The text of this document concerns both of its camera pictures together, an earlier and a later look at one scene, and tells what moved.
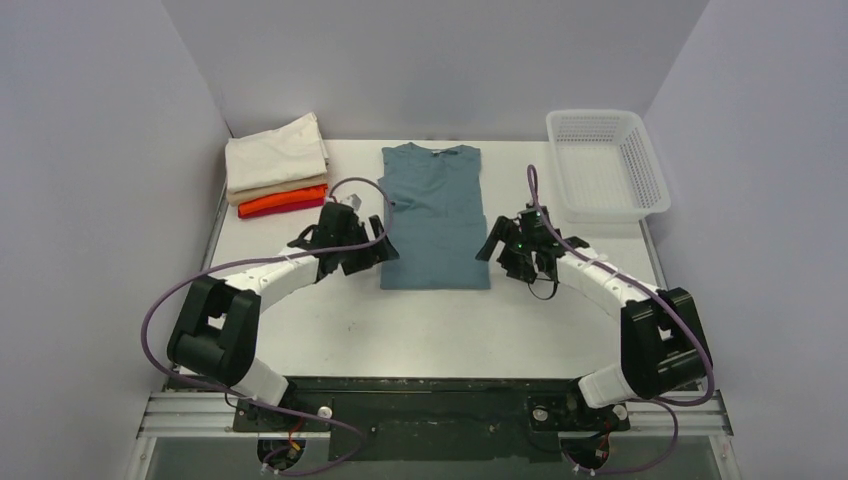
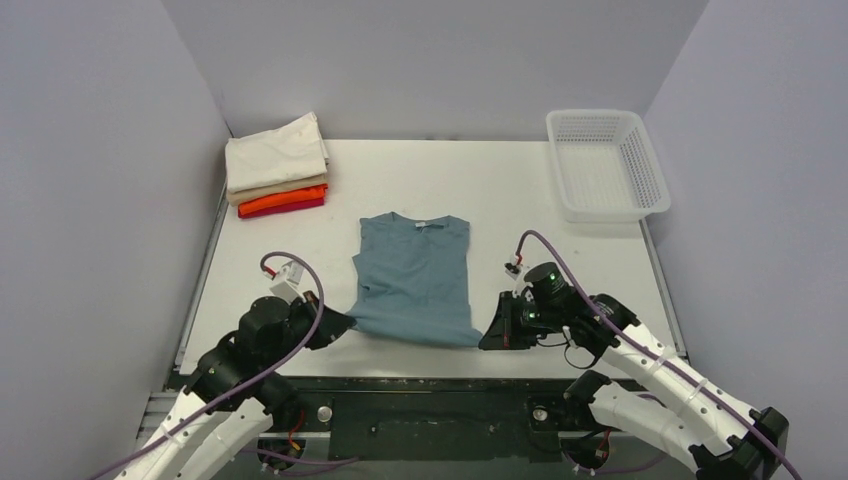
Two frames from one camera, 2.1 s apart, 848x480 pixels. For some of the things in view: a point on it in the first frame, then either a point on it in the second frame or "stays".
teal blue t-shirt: [439, 221] -> [414, 280]
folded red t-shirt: [292, 208] stays
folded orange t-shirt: [309, 193] stays
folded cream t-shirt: [291, 152] stays
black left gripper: [361, 244] -> [315, 317]
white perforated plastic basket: [607, 167] stays
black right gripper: [510, 244] -> [512, 324]
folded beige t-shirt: [235, 198] stays
